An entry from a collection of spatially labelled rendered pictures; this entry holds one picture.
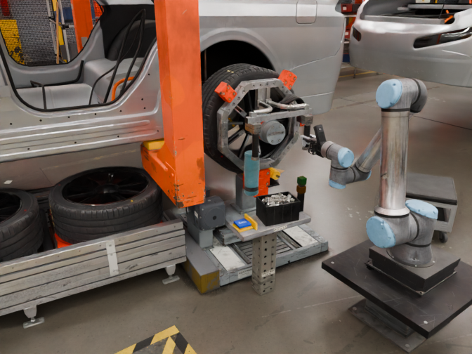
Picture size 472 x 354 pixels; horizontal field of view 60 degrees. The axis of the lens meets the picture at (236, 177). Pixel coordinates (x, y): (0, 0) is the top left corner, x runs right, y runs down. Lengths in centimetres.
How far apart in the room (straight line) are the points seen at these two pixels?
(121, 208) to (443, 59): 338
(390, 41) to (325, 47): 177
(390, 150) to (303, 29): 136
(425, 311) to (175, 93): 150
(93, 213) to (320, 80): 182
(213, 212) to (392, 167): 112
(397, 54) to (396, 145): 292
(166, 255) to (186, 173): 54
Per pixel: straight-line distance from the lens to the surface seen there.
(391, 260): 214
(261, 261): 229
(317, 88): 312
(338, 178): 218
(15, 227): 237
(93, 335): 232
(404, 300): 208
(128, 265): 238
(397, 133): 185
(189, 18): 199
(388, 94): 183
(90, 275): 236
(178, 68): 199
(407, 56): 466
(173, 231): 238
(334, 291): 252
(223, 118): 230
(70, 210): 240
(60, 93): 326
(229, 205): 287
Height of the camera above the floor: 156
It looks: 24 degrees down
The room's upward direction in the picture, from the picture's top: straight up
